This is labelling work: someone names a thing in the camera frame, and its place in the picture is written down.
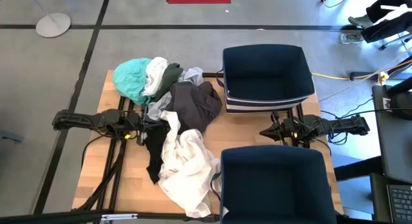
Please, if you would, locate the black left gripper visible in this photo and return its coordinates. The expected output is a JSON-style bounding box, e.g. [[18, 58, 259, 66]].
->
[[121, 104, 170, 147]]

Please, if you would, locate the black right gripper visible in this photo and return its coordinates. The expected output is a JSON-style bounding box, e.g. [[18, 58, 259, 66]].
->
[[259, 111, 303, 146]]

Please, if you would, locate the black garment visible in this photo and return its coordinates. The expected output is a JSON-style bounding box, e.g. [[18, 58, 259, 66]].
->
[[144, 122, 171, 185]]

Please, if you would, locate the dark grey garment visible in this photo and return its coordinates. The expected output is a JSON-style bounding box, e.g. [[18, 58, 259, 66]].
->
[[165, 80, 223, 135]]

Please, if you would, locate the small white garment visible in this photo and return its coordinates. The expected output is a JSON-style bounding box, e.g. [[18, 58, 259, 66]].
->
[[140, 56, 169, 97]]

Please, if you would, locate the dark green garment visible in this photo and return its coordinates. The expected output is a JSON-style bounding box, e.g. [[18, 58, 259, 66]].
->
[[150, 62, 184, 102]]

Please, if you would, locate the large cream white garment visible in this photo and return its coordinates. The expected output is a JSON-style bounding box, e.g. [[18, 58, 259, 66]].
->
[[157, 109, 229, 219]]

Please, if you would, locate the teal garment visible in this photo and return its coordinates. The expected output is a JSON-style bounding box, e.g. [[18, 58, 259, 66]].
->
[[112, 57, 154, 106]]

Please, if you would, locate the navy white striped fabric bin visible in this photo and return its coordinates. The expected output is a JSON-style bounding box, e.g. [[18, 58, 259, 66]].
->
[[211, 144, 338, 224], [215, 43, 316, 115]]

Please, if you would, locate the dark grey desk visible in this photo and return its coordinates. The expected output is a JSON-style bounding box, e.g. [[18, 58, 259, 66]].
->
[[371, 84, 412, 185]]

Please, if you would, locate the person's shoe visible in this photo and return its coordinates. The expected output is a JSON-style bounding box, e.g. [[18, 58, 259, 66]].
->
[[347, 14, 374, 29], [339, 32, 365, 45]]

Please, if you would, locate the yellow white plug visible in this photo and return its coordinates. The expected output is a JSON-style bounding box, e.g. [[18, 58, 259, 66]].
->
[[377, 71, 390, 87]]

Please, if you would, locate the black rounded desk device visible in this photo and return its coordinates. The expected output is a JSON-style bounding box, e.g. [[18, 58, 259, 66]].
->
[[386, 76, 412, 121]]

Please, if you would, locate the dark laptop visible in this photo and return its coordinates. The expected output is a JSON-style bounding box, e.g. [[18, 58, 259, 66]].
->
[[369, 172, 412, 224]]

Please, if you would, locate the grey floor object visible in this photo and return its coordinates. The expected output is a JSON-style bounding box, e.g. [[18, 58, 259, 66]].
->
[[0, 129, 24, 144]]

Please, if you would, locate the grey chair base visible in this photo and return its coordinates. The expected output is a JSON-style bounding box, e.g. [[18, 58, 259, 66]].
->
[[378, 32, 412, 51]]

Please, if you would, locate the person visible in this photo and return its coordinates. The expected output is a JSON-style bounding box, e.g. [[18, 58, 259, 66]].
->
[[360, 0, 412, 44]]

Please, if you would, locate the dark blue cable bundle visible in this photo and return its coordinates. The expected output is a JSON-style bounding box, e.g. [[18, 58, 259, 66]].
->
[[321, 109, 350, 146]]

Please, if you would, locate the yellow cable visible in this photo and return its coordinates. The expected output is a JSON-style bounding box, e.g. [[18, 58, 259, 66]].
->
[[311, 58, 412, 81]]

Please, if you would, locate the beige floor cable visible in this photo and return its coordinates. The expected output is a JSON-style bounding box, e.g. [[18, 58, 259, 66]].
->
[[321, 0, 355, 9]]

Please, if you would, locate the black aluminium rig frame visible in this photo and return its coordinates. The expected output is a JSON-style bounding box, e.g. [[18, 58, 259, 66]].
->
[[0, 71, 305, 224]]

